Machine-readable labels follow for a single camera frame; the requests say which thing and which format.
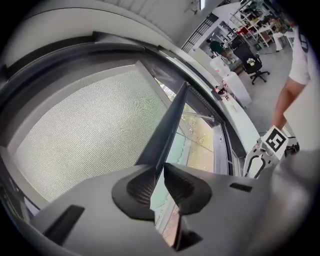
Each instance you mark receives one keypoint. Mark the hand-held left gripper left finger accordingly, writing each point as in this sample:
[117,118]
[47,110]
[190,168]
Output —
[100,212]

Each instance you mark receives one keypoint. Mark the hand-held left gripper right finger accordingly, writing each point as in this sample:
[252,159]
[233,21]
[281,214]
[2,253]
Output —
[220,212]

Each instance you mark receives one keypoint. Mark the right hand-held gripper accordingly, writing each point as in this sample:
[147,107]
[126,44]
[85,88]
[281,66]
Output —
[276,141]

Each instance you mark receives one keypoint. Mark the person's right forearm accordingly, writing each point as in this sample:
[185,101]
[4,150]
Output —
[285,100]

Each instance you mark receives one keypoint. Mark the white windowsill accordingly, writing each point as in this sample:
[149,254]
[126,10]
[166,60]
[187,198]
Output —
[245,125]

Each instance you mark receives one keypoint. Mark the white cabinet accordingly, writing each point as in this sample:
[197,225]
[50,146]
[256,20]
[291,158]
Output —
[237,90]

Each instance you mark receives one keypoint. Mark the small colourful clutter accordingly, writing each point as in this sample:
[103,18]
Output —
[220,91]

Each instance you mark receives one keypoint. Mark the black office chair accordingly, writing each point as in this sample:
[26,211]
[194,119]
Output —
[250,62]

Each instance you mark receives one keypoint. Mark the translucent white water jug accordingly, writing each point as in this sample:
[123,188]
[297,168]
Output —
[218,65]

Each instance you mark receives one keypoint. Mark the person's white shirt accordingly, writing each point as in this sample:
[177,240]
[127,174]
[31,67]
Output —
[301,55]

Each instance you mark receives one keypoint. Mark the white metal shelving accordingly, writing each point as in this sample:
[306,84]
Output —
[262,35]

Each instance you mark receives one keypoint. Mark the black slatted panel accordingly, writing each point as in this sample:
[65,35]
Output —
[200,30]

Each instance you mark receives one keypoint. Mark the window with mesh screen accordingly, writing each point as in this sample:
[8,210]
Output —
[62,53]

